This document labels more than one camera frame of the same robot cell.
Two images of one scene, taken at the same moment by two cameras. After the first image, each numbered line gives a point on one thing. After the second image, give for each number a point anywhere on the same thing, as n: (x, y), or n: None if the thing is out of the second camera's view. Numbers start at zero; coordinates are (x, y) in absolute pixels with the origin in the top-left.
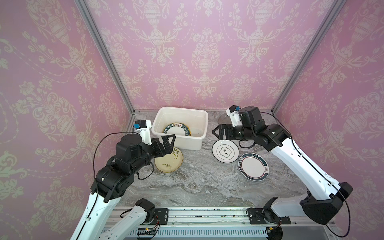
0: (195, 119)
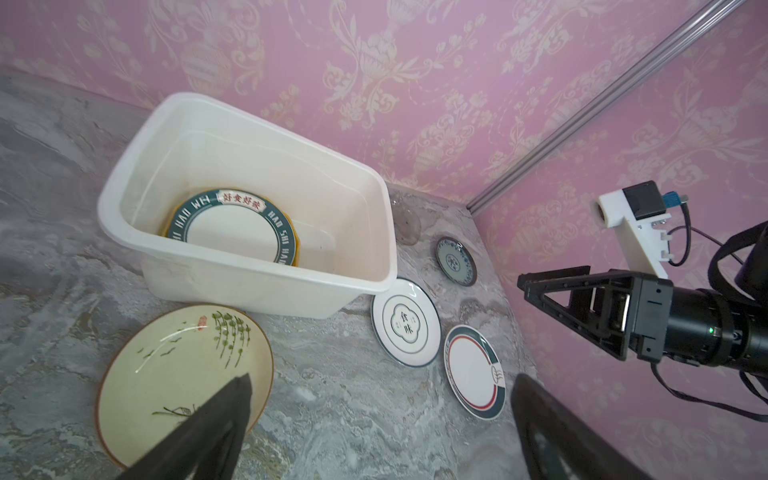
0: (343, 206)
